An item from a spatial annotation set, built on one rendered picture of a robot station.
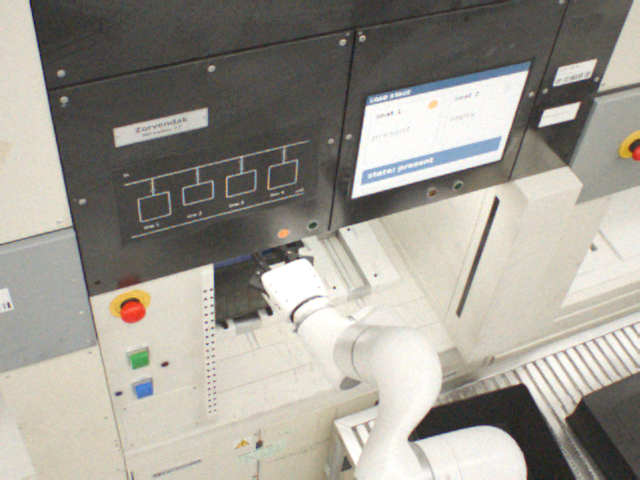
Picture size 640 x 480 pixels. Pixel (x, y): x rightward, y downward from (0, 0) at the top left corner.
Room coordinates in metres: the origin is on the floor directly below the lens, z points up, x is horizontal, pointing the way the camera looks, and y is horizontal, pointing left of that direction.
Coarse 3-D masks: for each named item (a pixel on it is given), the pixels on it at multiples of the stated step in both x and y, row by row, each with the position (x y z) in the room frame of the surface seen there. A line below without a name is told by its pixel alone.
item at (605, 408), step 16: (624, 384) 1.06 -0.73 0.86; (592, 400) 1.01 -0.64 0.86; (608, 400) 1.02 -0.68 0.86; (624, 400) 1.02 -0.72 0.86; (576, 416) 1.00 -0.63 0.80; (592, 416) 0.97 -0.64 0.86; (608, 416) 0.98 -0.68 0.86; (624, 416) 0.98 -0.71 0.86; (576, 432) 0.98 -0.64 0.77; (592, 432) 0.96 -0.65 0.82; (608, 432) 0.94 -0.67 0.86; (624, 432) 0.94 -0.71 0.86; (592, 448) 0.94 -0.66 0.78; (608, 448) 0.91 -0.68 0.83; (624, 448) 0.90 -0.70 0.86; (608, 464) 0.89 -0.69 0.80; (624, 464) 0.87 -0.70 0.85
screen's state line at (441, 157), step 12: (468, 144) 1.05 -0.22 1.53; (480, 144) 1.06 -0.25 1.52; (492, 144) 1.07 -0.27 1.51; (432, 156) 1.02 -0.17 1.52; (444, 156) 1.03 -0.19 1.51; (456, 156) 1.04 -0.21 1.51; (468, 156) 1.05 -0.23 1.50; (372, 168) 0.97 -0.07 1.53; (384, 168) 0.98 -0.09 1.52; (396, 168) 0.99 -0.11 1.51; (408, 168) 1.00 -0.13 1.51; (420, 168) 1.01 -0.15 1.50; (372, 180) 0.97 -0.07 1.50
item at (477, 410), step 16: (464, 400) 0.94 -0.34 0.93; (480, 400) 0.95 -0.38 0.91; (496, 400) 0.97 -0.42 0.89; (512, 400) 0.99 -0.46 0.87; (528, 400) 0.96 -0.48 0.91; (432, 416) 0.91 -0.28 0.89; (448, 416) 0.93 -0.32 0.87; (464, 416) 0.94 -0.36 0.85; (480, 416) 0.96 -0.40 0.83; (496, 416) 0.98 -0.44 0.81; (512, 416) 0.98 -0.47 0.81; (528, 416) 0.94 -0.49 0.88; (416, 432) 0.85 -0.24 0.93; (432, 432) 0.92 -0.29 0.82; (448, 432) 0.93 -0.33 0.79; (512, 432) 0.96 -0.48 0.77; (528, 432) 0.92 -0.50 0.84; (544, 432) 0.89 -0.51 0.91; (528, 448) 0.91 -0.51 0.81; (544, 448) 0.87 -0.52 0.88; (560, 448) 0.85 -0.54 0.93; (528, 464) 0.89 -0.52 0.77; (544, 464) 0.85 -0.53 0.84; (560, 464) 0.82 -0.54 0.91
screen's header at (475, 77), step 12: (492, 72) 1.05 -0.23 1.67; (504, 72) 1.06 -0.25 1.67; (516, 72) 1.07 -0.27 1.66; (432, 84) 1.00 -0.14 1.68; (444, 84) 1.01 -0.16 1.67; (456, 84) 1.02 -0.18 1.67; (372, 96) 0.96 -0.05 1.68; (384, 96) 0.96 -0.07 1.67; (396, 96) 0.97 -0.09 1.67; (408, 96) 0.98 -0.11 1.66
